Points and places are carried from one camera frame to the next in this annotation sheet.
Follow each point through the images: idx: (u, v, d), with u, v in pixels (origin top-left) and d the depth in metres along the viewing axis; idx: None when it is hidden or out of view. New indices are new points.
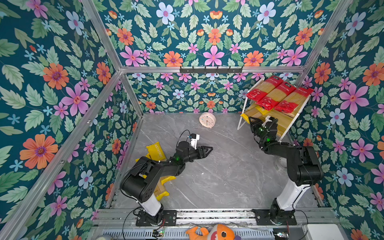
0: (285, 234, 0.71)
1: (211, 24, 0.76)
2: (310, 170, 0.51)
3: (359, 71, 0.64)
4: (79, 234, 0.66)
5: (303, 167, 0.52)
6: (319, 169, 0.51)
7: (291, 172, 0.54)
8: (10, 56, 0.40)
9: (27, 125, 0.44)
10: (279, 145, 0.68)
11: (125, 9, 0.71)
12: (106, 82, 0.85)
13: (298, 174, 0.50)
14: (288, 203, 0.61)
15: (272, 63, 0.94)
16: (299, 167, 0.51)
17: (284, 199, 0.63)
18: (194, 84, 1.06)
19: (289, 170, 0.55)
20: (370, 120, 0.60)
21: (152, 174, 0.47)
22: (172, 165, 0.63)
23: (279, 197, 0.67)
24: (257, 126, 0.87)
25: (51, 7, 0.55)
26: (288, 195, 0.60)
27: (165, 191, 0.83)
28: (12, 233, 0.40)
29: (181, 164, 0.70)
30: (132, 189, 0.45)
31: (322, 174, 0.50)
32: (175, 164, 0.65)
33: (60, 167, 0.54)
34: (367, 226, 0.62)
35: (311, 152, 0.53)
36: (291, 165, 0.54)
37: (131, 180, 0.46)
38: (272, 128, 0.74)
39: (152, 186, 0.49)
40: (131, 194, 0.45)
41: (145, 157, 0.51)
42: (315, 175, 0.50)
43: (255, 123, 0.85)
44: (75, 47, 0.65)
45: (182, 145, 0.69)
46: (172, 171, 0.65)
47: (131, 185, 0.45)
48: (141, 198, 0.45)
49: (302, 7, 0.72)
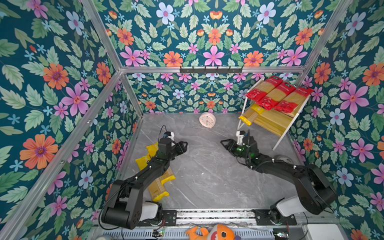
0: (285, 234, 0.71)
1: (211, 24, 0.76)
2: (325, 195, 0.45)
3: (359, 71, 0.64)
4: (79, 234, 0.66)
5: (320, 198, 0.44)
6: (332, 190, 0.46)
7: (309, 203, 0.46)
8: (10, 55, 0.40)
9: (27, 125, 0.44)
10: (272, 165, 0.59)
11: (125, 8, 0.71)
12: (106, 82, 0.85)
13: (319, 207, 0.43)
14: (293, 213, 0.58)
15: (272, 63, 0.94)
16: (316, 198, 0.44)
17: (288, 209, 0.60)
18: (194, 84, 1.06)
19: (304, 200, 0.47)
20: (370, 120, 0.60)
21: (132, 199, 0.42)
22: (153, 171, 0.57)
23: (279, 204, 0.65)
24: (234, 147, 0.79)
25: (51, 7, 0.55)
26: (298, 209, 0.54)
27: (165, 191, 0.83)
28: (12, 233, 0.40)
29: (165, 160, 0.65)
30: (119, 221, 0.40)
31: (337, 194, 0.45)
32: (156, 168, 0.59)
33: (60, 167, 0.54)
34: (367, 226, 0.62)
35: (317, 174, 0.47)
36: (305, 196, 0.46)
37: (114, 213, 0.41)
38: (251, 142, 0.68)
39: (138, 208, 0.45)
40: (118, 224, 0.40)
41: (119, 181, 0.44)
42: (331, 198, 0.45)
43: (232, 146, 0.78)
44: (75, 47, 0.65)
45: (164, 140, 0.66)
46: (158, 173, 0.61)
47: (117, 217, 0.41)
48: (129, 224, 0.41)
49: (302, 7, 0.72)
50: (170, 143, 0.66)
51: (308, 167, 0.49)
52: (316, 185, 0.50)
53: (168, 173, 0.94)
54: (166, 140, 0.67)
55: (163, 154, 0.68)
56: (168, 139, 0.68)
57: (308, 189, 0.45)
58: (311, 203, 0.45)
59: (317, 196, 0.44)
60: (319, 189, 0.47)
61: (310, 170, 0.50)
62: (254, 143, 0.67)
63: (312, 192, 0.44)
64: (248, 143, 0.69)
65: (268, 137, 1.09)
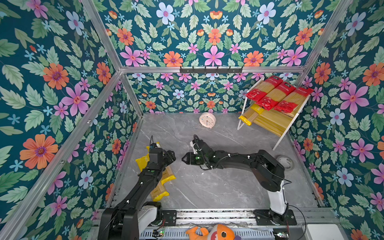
0: (285, 234, 0.71)
1: (211, 24, 0.76)
2: (277, 173, 0.52)
3: (359, 71, 0.64)
4: (79, 234, 0.66)
5: (275, 177, 0.51)
6: (279, 167, 0.54)
7: (268, 184, 0.52)
8: (10, 56, 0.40)
9: (27, 125, 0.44)
10: (230, 160, 0.62)
11: (125, 9, 0.71)
12: (106, 82, 0.85)
13: (277, 185, 0.50)
14: (283, 205, 0.61)
15: (272, 63, 0.94)
16: (273, 179, 0.51)
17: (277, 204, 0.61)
18: (194, 84, 1.06)
19: (264, 183, 0.53)
20: (370, 120, 0.60)
21: (128, 227, 0.39)
22: (146, 187, 0.55)
23: (272, 207, 0.65)
24: (193, 160, 0.81)
25: (51, 7, 0.55)
26: (279, 199, 0.58)
27: (165, 191, 0.83)
28: (12, 233, 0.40)
29: (157, 170, 0.63)
30: None
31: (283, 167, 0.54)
32: (149, 182, 0.57)
33: (60, 167, 0.54)
34: (367, 226, 0.62)
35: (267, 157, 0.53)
36: (265, 180, 0.51)
37: None
38: (201, 145, 0.70)
39: (134, 234, 0.43)
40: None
41: (109, 209, 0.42)
42: (280, 173, 0.53)
43: (190, 159, 0.79)
44: (75, 47, 0.65)
45: (156, 150, 0.65)
46: (152, 186, 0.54)
47: None
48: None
49: (302, 7, 0.72)
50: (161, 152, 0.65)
51: (259, 153, 0.55)
52: (268, 166, 0.56)
53: (168, 174, 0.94)
54: (156, 149, 0.65)
55: (154, 165, 0.66)
56: (159, 149, 0.67)
57: (265, 174, 0.50)
58: (270, 184, 0.51)
59: (273, 176, 0.51)
60: (272, 169, 0.54)
61: (261, 155, 0.56)
62: (204, 144, 0.70)
63: (267, 174, 0.50)
64: (199, 146, 0.71)
65: (268, 137, 1.09)
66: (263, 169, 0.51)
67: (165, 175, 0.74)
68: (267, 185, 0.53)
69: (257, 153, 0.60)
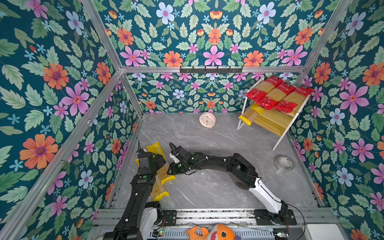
0: (285, 234, 0.71)
1: (211, 24, 0.76)
2: (249, 173, 0.59)
3: (359, 71, 0.64)
4: (79, 234, 0.66)
5: (247, 177, 0.58)
6: (251, 167, 0.61)
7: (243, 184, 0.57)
8: (10, 55, 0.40)
9: (27, 125, 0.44)
10: (207, 162, 0.66)
11: (125, 9, 0.71)
12: (106, 82, 0.85)
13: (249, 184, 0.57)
14: (272, 202, 0.63)
15: (272, 63, 0.94)
16: (245, 177, 0.58)
17: (269, 204, 0.63)
18: (194, 84, 1.06)
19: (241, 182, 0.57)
20: (370, 120, 0.60)
21: None
22: (143, 197, 0.53)
23: (268, 208, 0.66)
24: (175, 169, 0.82)
25: (51, 7, 0.55)
26: (264, 197, 0.62)
27: (165, 191, 0.83)
28: (12, 233, 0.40)
29: (150, 175, 0.61)
30: None
31: (254, 167, 0.61)
32: (143, 191, 0.53)
33: (60, 166, 0.54)
34: (367, 226, 0.62)
35: (240, 159, 0.59)
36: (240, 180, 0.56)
37: None
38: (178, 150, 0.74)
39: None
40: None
41: (108, 233, 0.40)
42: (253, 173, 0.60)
43: (173, 169, 0.81)
44: (75, 47, 0.65)
45: (144, 155, 0.61)
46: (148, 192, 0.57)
47: None
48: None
49: (302, 7, 0.72)
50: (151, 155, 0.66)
51: (234, 156, 0.60)
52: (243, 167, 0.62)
53: (167, 173, 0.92)
54: (146, 154, 0.63)
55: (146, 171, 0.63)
56: (149, 153, 0.64)
57: (238, 175, 0.56)
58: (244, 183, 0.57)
59: (245, 176, 0.58)
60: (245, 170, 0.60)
61: (236, 158, 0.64)
62: (180, 149, 0.74)
63: (241, 176, 0.57)
64: (175, 151, 0.76)
65: (268, 137, 1.09)
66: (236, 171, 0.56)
67: (164, 174, 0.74)
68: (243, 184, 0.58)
69: (232, 156, 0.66)
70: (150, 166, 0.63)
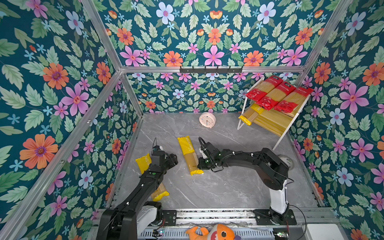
0: (285, 234, 0.71)
1: (211, 24, 0.76)
2: (281, 172, 0.52)
3: (359, 71, 0.64)
4: (79, 234, 0.66)
5: (278, 176, 0.51)
6: (283, 165, 0.54)
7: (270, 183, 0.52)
8: (10, 55, 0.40)
9: (27, 125, 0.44)
10: (234, 158, 0.64)
11: (125, 8, 0.71)
12: (106, 82, 0.85)
13: (279, 183, 0.50)
14: (283, 204, 0.60)
15: (272, 63, 0.94)
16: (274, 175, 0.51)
17: (278, 204, 0.61)
18: (194, 84, 1.06)
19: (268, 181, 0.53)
20: (370, 120, 0.60)
21: (124, 229, 0.39)
22: (147, 190, 0.55)
23: (272, 206, 0.65)
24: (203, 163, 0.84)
25: (51, 7, 0.55)
26: (278, 198, 0.58)
27: (165, 191, 0.83)
28: (12, 233, 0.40)
29: (159, 173, 0.64)
30: None
31: (287, 167, 0.54)
32: (149, 184, 0.56)
33: (60, 166, 0.54)
34: (367, 226, 0.62)
35: (270, 155, 0.54)
36: (268, 178, 0.51)
37: None
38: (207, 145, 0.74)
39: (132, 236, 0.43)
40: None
41: (108, 210, 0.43)
42: (284, 171, 0.52)
43: (200, 164, 0.83)
44: (75, 47, 0.65)
45: (157, 153, 0.64)
46: (152, 188, 0.58)
47: None
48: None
49: (302, 7, 0.72)
50: (163, 154, 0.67)
51: (263, 152, 0.55)
52: (272, 164, 0.57)
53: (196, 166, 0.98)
54: (159, 152, 0.66)
55: (156, 168, 0.66)
56: (162, 151, 0.67)
57: (267, 171, 0.51)
58: (272, 182, 0.51)
59: (275, 175, 0.51)
60: (275, 168, 0.54)
61: (265, 153, 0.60)
62: (209, 145, 0.75)
63: (270, 172, 0.51)
64: (203, 146, 0.76)
65: (268, 137, 1.09)
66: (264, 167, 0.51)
67: (194, 167, 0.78)
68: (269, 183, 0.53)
69: (261, 151, 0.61)
70: (161, 165, 0.69)
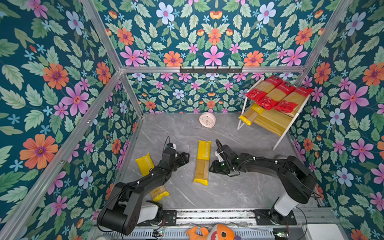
0: (285, 234, 0.71)
1: (211, 24, 0.76)
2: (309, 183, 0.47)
3: (359, 71, 0.64)
4: (79, 234, 0.66)
5: (306, 189, 0.46)
6: (312, 177, 0.49)
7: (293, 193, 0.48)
8: (10, 55, 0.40)
9: (27, 125, 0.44)
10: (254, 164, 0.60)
11: (125, 8, 0.71)
12: (106, 82, 0.85)
13: (307, 196, 0.45)
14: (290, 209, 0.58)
15: (272, 63, 0.94)
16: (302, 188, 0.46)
17: (285, 208, 0.60)
18: (194, 84, 1.06)
19: (290, 191, 0.49)
20: (370, 120, 0.60)
21: (131, 204, 0.42)
22: (155, 179, 0.57)
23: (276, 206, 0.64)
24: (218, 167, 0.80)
25: (51, 7, 0.55)
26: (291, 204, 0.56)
27: (165, 191, 0.83)
28: (11, 234, 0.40)
29: (167, 170, 0.66)
30: (115, 223, 0.40)
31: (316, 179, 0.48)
32: (158, 175, 0.59)
33: (60, 167, 0.54)
34: (367, 226, 0.62)
35: (298, 164, 0.49)
36: (293, 189, 0.47)
37: (110, 213, 0.42)
38: (224, 148, 0.72)
39: (135, 213, 0.44)
40: (115, 228, 0.40)
41: (120, 183, 0.46)
42: (312, 184, 0.47)
43: (216, 167, 0.79)
44: (75, 47, 0.65)
45: (169, 150, 0.68)
46: (159, 182, 0.61)
47: (113, 217, 0.41)
48: (125, 230, 0.41)
49: (302, 7, 0.72)
50: (174, 153, 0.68)
51: (289, 159, 0.51)
52: (298, 174, 0.52)
53: (201, 174, 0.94)
54: (170, 150, 0.69)
55: (165, 164, 0.69)
56: (172, 150, 0.69)
57: (295, 182, 0.46)
58: (299, 194, 0.46)
59: (303, 187, 0.46)
60: (302, 178, 0.49)
61: (292, 161, 0.50)
62: (226, 147, 0.71)
63: (298, 183, 0.46)
64: (220, 149, 0.73)
65: (268, 137, 1.09)
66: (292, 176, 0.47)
67: (199, 174, 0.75)
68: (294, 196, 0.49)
69: (287, 158, 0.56)
70: (170, 163, 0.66)
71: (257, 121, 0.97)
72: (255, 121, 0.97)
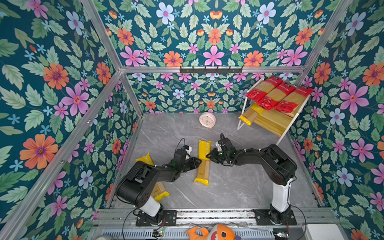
0: (285, 234, 0.71)
1: (211, 24, 0.76)
2: (289, 167, 0.53)
3: (359, 71, 0.64)
4: (79, 234, 0.66)
5: (284, 171, 0.52)
6: (291, 162, 0.54)
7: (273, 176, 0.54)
8: (10, 56, 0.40)
9: (27, 125, 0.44)
10: (245, 154, 0.68)
11: (125, 9, 0.71)
12: (106, 82, 0.85)
13: (283, 177, 0.51)
14: (285, 203, 0.61)
15: (272, 63, 0.94)
16: (278, 169, 0.53)
17: (279, 201, 0.62)
18: (194, 84, 1.06)
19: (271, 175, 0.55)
20: (370, 120, 0.60)
21: (147, 180, 0.46)
22: (168, 170, 0.63)
23: (274, 202, 0.65)
24: (215, 154, 0.88)
25: (51, 7, 0.55)
26: (280, 195, 0.59)
27: (165, 191, 0.83)
28: (12, 233, 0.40)
29: (176, 170, 0.69)
30: (128, 194, 0.44)
31: (296, 164, 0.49)
32: (170, 169, 0.64)
33: (60, 167, 0.54)
34: (367, 226, 0.62)
35: (277, 150, 0.56)
36: (271, 171, 0.54)
37: (127, 184, 0.45)
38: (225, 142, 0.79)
39: (148, 190, 0.48)
40: (127, 199, 0.44)
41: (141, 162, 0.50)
42: (291, 169, 0.53)
43: (213, 154, 0.87)
44: (75, 47, 0.65)
45: (180, 151, 0.72)
46: (168, 177, 0.64)
47: (128, 190, 0.44)
48: (137, 203, 0.44)
49: (302, 7, 0.72)
50: (185, 155, 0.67)
51: (270, 147, 0.58)
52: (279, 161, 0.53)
53: (201, 175, 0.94)
54: (182, 150, 0.73)
55: (175, 163, 0.73)
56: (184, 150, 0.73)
57: (271, 164, 0.53)
58: (277, 176, 0.52)
59: (280, 169, 0.53)
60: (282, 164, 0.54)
61: (272, 148, 0.59)
62: (228, 141, 0.78)
63: (274, 165, 0.53)
64: (222, 142, 0.80)
65: (268, 137, 1.09)
66: (270, 159, 0.54)
67: (200, 174, 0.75)
68: (274, 179, 0.54)
69: (268, 146, 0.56)
70: (181, 163, 0.76)
71: (257, 121, 0.97)
72: (255, 121, 0.97)
